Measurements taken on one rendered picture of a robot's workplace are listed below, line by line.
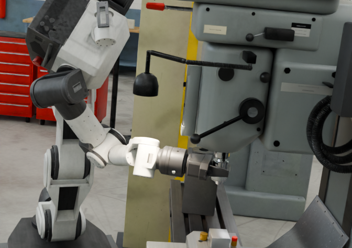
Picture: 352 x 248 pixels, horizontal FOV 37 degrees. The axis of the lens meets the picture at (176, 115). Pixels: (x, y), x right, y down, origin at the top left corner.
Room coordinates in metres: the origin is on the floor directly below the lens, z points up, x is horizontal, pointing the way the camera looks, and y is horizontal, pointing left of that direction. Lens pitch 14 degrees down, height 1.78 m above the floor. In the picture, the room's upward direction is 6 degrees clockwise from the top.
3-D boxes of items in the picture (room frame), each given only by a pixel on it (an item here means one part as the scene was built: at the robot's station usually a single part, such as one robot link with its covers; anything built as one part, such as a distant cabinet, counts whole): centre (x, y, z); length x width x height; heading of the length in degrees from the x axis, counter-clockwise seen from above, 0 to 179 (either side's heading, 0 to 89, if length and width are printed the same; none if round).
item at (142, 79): (1.49, 0.09, 1.49); 0.07 x 0.07 x 0.06
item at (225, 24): (1.54, -0.19, 1.68); 0.34 x 0.24 x 0.10; 93
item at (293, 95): (1.55, -0.34, 1.47); 0.24 x 0.19 x 0.26; 3
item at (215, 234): (1.40, -0.16, 1.07); 0.06 x 0.05 x 0.06; 6
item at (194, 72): (1.53, -0.04, 1.44); 0.04 x 0.04 x 0.21; 3
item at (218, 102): (1.54, -0.15, 1.47); 0.21 x 0.19 x 0.32; 3
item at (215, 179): (1.54, -0.15, 1.23); 0.05 x 0.05 x 0.06
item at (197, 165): (1.55, -0.06, 1.24); 0.13 x 0.12 x 0.10; 170
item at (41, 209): (2.23, 0.48, 0.68); 0.21 x 0.20 x 0.13; 21
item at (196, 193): (1.92, -0.12, 1.06); 0.22 x 0.12 x 0.20; 178
